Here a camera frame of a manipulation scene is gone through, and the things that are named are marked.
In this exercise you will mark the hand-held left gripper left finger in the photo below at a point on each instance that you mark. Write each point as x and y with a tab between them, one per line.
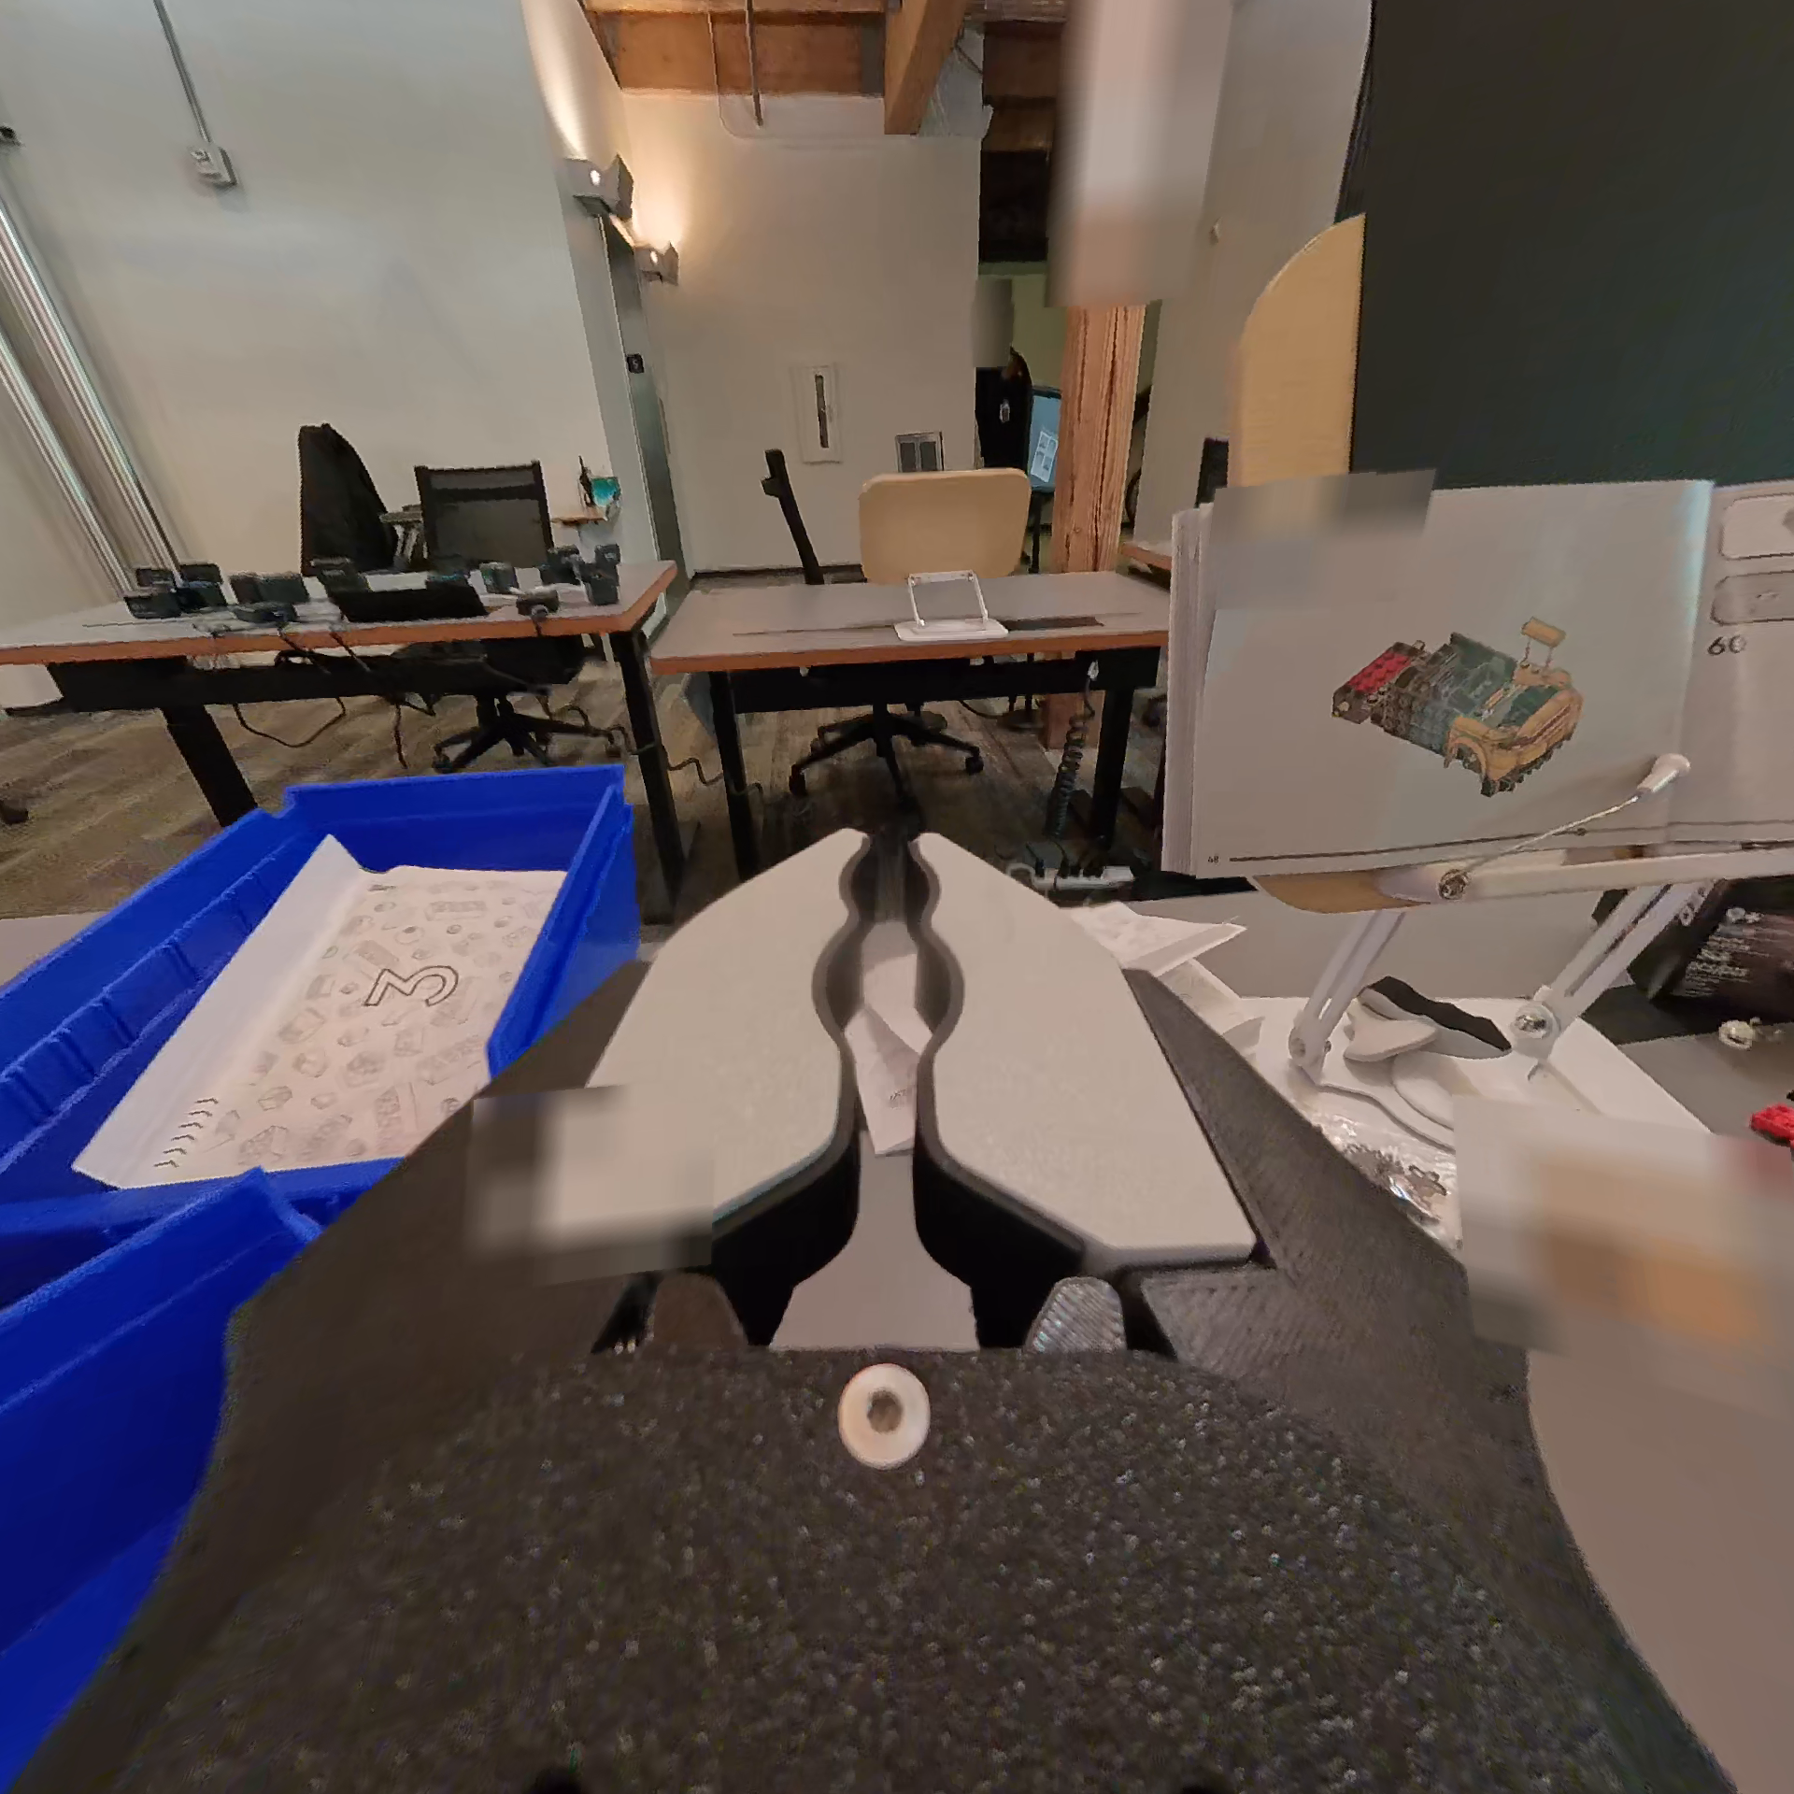
757	1036

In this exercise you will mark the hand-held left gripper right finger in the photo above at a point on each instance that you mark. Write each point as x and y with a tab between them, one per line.
1093	1106

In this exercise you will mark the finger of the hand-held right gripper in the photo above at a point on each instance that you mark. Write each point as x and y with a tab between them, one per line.
1379	1036

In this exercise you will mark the lego instruction booklet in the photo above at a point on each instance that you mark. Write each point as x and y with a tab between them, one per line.
1610	630

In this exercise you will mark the lego set box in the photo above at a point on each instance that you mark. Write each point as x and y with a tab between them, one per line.
1723	938

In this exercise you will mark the red lego minifigure parts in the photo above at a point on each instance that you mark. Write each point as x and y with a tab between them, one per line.
1777	1122

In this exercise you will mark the clear plastic parts bag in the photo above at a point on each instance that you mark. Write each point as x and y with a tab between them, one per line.
1386	1162

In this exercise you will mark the white book stand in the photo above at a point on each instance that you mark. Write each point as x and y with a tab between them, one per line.
1542	876

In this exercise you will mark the white power strip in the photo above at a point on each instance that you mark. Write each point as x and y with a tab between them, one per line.
1072	871

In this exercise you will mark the white paper parts bag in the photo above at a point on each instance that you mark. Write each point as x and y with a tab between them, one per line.
323	1036

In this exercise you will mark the white desk stand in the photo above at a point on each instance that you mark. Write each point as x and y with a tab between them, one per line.
951	609

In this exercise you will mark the white and plywood chair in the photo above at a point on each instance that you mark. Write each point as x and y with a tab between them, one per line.
938	520

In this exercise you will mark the black office chair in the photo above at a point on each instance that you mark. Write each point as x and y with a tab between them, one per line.
482	512
343	498

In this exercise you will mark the blue plastic bin with paper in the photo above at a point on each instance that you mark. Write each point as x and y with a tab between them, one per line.
140	925

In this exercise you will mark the row of black devices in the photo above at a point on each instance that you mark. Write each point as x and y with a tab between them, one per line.
264	587

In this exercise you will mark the large blue plastic bin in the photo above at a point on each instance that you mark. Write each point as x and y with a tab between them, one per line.
84	1402

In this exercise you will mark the black backdrop panel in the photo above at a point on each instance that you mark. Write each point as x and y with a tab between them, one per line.
1570	209

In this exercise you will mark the metal pipes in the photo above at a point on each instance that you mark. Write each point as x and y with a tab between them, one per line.
71	393

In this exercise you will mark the black framed wall screen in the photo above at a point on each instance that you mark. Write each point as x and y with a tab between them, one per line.
1044	442

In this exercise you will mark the grey wall lamp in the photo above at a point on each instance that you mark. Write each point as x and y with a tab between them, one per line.
658	263
603	182

